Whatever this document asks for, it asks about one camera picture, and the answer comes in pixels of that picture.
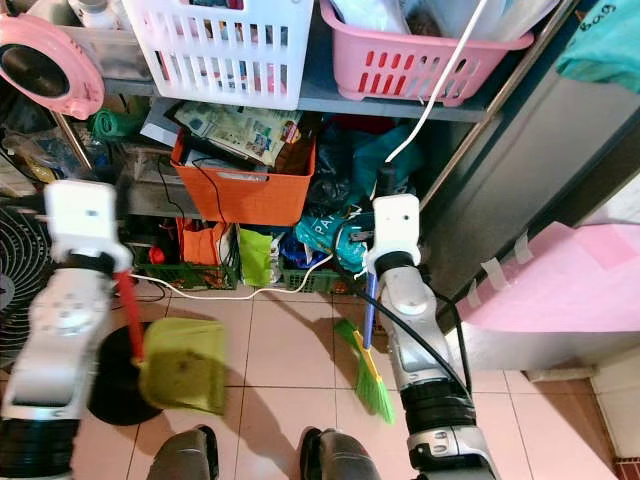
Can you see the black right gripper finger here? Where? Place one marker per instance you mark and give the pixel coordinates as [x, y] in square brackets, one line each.
[387, 180]

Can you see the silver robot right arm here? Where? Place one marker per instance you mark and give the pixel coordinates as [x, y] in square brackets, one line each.
[410, 310]

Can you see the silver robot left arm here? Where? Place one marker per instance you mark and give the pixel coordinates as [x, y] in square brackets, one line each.
[65, 330]

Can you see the black floor fan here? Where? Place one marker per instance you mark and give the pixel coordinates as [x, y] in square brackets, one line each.
[20, 290]

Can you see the teal plastic bag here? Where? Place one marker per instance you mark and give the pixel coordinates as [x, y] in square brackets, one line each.
[320, 240]

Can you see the grey metal shelf rack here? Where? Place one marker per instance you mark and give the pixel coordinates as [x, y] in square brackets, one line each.
[400, 110]

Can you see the light green bag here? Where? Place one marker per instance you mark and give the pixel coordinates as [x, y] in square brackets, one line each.
[253, 258]

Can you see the pink plastic basket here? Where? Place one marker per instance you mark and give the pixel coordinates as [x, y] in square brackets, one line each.
[410, 70]

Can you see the orange plastic basket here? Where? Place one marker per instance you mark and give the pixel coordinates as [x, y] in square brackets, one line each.
[240, 200]

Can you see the printed newspaper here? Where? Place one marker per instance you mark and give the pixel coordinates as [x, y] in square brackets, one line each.
[240, 130]

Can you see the small orange bag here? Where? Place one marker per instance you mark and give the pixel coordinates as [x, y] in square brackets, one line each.
[205, 245]

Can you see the pink sheet covered furniture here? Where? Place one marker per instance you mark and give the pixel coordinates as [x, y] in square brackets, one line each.
[550, 290]

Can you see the white plastic laundry basket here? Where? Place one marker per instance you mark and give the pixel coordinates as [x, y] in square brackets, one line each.
[220, 50]

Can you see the grey robot right leg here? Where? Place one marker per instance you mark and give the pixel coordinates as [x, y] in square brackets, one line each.
[340, 460]

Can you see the grey robot leg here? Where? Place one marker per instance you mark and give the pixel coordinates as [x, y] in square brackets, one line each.
[180, 458]
[340, 460]

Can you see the teal cloth bag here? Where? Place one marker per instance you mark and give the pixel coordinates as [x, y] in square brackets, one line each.
[600, 50]

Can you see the grey robot left leg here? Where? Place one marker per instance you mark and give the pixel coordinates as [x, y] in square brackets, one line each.
[180, 458]

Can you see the pink round small fan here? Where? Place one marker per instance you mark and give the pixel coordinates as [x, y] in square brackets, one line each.
[85, 90]

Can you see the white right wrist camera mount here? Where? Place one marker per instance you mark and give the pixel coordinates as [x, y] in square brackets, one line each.
[398, 225]

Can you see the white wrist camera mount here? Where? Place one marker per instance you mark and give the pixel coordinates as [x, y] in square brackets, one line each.
[398, 225]
[82, 215]

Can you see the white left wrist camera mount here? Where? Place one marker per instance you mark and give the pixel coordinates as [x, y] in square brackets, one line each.
[82, 215]

